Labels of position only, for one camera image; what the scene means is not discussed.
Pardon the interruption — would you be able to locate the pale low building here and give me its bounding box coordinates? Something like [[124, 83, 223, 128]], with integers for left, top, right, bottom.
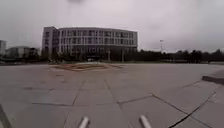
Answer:
[[0, 39, 42, 60]]

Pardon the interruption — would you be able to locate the grey curved building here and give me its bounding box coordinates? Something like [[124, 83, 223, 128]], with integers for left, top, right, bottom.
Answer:
[[41, 26, 139, 62]]

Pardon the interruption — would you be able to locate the robot's own part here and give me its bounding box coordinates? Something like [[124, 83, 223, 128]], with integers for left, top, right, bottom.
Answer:
[[139, 114, 153, 128], [78, 116, 90, 128]]

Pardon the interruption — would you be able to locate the grey paved ground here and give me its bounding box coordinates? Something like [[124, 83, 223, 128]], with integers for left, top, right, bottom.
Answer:
[[0, 62, 224, 128]]

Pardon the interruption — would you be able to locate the low planted bed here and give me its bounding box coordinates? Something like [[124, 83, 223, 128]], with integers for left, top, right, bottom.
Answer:
[[49, 62, 123, 72]]

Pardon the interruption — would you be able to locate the row of trees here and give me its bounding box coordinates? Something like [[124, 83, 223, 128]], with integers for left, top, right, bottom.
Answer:
[[109, 48, 224, 64]]

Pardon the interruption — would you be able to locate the raised stone kerb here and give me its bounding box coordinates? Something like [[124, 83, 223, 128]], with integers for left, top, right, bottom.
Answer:
[[201, 69, 224, 86]]

